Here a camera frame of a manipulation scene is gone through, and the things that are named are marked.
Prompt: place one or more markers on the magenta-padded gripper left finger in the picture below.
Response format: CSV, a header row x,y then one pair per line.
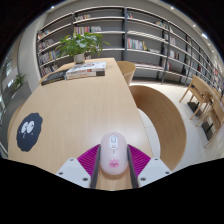
x,y
72,170

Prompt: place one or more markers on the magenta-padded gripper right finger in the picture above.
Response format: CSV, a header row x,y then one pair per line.
x,y
154,169

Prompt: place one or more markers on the pale pink computer mouse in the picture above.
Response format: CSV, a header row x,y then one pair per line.
x,y
114,156

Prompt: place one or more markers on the black round mouse pad with eyes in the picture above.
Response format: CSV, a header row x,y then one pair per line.
x,y
29,133

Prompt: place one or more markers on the curved wooden chair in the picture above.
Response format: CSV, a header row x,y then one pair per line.
x,y
166,116
126,70

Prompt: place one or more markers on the light wooden desks and chairs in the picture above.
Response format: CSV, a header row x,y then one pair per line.
x,y
201,90

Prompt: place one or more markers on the thick book with pale spine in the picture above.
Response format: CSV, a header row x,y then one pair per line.
x,y
85,75

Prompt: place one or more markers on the small green floor plant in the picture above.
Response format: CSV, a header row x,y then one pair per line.
x,y
19,80

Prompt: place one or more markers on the white printed book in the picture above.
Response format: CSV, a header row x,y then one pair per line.
x,y
87,66

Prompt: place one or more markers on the green potted plant white pot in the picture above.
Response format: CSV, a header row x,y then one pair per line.
x,y
80,45

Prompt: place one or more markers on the grey bookshelf unit with books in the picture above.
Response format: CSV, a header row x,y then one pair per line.
x,y
140,30

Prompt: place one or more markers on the round ceiling lights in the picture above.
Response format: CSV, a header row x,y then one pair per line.
x,y
204,36

